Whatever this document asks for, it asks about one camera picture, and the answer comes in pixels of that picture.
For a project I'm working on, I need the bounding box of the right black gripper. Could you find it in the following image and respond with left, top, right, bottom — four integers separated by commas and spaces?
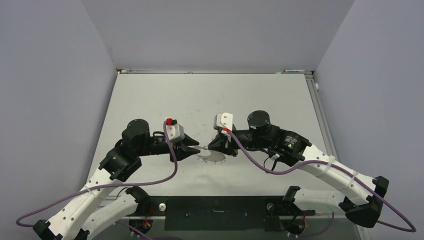
208, 125, 269, 156

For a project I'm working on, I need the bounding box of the large silver keyring with keys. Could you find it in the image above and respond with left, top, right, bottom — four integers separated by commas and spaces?
193, 146, 227, 164

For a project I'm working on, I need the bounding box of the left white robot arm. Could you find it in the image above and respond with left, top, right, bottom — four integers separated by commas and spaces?
32, 118, 200, 240

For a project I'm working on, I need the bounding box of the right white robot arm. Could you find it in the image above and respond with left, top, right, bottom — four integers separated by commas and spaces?
208, 110, 389, 228

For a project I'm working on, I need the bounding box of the red white marker pen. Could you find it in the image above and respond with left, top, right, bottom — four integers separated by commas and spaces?
283, 69, 306, 74

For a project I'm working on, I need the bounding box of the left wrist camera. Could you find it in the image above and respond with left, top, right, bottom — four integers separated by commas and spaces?
165, 118, 185, 144

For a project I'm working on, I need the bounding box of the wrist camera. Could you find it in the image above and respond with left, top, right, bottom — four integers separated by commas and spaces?
165, 118, 185, 144
213, 112, 234, 131

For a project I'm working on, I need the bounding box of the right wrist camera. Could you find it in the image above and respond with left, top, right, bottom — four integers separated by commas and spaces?
213, 112, 234, 131

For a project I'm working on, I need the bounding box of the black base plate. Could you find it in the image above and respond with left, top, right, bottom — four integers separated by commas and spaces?
129, 196, 316, 234

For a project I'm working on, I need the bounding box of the aluminium frame rail back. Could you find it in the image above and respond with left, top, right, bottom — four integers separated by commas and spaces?
117, 69, 313, 75

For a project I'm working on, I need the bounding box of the aluminium frame rail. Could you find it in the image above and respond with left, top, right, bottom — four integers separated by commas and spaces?
304, 71, 340, 162
60, 191, 359, 222
117, 69, 313, 75

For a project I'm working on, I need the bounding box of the aluminium frame rail right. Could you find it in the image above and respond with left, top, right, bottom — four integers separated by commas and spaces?
304, 71, 340, 162

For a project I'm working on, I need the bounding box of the aluminium frame rail front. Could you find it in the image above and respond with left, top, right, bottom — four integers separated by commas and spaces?
60, 191, 359, 222

